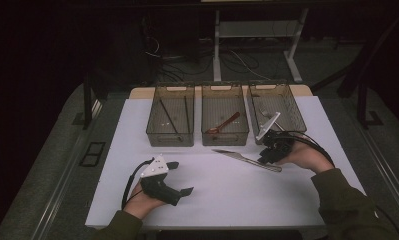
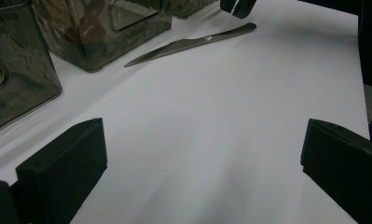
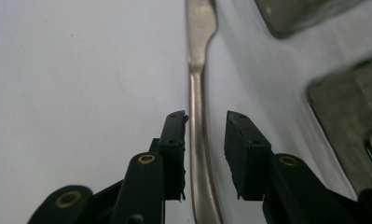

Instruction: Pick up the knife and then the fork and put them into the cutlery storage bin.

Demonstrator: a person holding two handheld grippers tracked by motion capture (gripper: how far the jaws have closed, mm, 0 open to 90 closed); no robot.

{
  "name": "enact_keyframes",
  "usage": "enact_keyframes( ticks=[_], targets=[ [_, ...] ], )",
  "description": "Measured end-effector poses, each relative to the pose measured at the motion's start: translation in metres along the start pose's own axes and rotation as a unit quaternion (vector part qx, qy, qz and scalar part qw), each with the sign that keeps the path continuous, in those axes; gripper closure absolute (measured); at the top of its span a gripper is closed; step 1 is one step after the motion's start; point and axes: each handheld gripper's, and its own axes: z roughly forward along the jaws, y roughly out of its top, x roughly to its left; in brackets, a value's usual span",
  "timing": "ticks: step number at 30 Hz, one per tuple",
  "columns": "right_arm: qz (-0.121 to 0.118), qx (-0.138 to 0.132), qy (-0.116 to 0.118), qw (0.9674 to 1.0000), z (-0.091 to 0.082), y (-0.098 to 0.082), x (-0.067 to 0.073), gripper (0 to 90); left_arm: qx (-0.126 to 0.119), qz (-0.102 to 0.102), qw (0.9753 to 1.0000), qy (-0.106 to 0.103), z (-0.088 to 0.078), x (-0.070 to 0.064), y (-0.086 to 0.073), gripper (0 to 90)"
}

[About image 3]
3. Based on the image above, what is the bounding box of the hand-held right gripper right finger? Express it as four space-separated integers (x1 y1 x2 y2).
224 110 273 202

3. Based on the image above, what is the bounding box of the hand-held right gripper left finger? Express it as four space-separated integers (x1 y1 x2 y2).
158 110 189 202

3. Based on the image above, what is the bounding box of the clear brown plastic bin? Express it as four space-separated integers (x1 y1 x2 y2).
306 55 372 198
254 0 366 40

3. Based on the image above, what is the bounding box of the silver metal knife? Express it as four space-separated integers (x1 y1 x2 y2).
186 0 225 224

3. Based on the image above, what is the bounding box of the white table cover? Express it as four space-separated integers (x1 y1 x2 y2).
0 0 372 224

